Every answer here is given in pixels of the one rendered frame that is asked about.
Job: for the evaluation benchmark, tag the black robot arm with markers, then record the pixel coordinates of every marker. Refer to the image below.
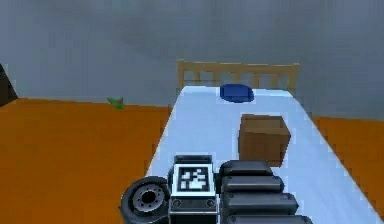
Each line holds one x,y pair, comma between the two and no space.
253,196

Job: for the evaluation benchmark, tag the dark brown furniture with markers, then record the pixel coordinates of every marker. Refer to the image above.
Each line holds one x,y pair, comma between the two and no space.
6,88

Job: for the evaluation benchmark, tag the small green object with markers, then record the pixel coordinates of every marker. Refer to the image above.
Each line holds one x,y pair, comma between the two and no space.
116,102

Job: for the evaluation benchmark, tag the wooden bed with white sheet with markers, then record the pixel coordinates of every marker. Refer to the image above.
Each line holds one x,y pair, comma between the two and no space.
206,133

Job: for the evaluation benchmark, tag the blue pillow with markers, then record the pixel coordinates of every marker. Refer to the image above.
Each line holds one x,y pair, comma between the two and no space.
236,93

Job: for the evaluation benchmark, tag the brown cardboard box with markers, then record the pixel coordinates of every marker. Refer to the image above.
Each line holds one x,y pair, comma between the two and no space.
263,138

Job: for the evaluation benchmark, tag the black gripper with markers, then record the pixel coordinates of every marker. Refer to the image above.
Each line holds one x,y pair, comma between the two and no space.
146,199

